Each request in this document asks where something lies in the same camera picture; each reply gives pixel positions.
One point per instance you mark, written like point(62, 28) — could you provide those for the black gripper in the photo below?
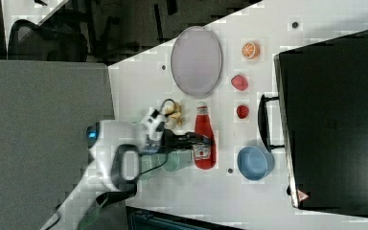
point(171, 141)

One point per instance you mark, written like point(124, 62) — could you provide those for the red felt ketchup bottle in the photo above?
point(205, 157)

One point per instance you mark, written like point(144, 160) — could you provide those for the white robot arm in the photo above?
point(116, 148)

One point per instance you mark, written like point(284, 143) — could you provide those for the green perforated strainer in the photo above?
point(155, 159)

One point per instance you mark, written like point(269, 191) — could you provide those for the yellow white plush toy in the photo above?
point(174, 114)

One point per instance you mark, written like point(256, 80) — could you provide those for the red felt strawberry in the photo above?
point(242, 111)

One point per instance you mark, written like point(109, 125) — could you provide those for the blue bowl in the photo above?
point(255, 162)

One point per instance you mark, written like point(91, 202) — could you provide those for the pink red felt fruit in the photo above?
point(240, 82)

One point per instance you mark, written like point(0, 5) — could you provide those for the lilac oval plate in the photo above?
point(196, 62)

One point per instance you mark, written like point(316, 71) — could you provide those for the orange slice toy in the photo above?
point(250, 50)

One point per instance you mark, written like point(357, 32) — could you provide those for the black toaster oven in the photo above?
point(323, 100)

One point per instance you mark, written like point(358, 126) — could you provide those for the grey partition panel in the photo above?
point(45, 109)

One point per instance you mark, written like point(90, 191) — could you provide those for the black office chair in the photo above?
point(29, 41)

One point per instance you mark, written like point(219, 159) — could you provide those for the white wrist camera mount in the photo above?
point(154, 123)

